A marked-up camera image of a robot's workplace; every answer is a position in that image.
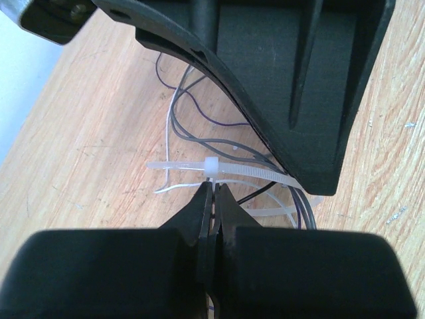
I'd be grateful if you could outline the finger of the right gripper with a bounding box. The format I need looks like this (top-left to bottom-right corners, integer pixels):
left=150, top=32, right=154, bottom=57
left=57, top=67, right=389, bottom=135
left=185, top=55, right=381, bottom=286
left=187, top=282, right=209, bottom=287
left=96, top=1, right=395, bottom=195
left=135, top=26, right=289, bottom=170

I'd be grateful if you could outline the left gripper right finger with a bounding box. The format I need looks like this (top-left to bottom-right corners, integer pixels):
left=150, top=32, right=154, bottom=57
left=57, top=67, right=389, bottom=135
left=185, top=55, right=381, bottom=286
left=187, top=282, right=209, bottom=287
left=208, top=185, right=417, bottom=318

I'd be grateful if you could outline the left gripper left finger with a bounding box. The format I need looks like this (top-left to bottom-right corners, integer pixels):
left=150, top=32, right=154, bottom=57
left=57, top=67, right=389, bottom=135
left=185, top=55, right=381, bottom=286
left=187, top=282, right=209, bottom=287
left=1, top=182, right=213, bottom=318

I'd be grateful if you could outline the white thin wire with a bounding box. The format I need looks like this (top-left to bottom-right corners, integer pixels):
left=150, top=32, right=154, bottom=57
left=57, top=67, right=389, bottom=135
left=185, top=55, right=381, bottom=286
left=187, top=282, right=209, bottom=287
left=153, top=66, right=207, bottom=195

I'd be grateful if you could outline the white zip tie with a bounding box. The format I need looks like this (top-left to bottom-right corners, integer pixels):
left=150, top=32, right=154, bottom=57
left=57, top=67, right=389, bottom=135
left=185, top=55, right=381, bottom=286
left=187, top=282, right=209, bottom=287
left=147, top=157, right=323, bottom=229

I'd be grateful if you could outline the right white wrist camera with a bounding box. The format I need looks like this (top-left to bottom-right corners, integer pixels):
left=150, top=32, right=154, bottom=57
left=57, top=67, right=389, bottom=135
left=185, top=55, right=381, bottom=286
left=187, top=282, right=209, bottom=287
left=1, top=0, right=97, bottom=45

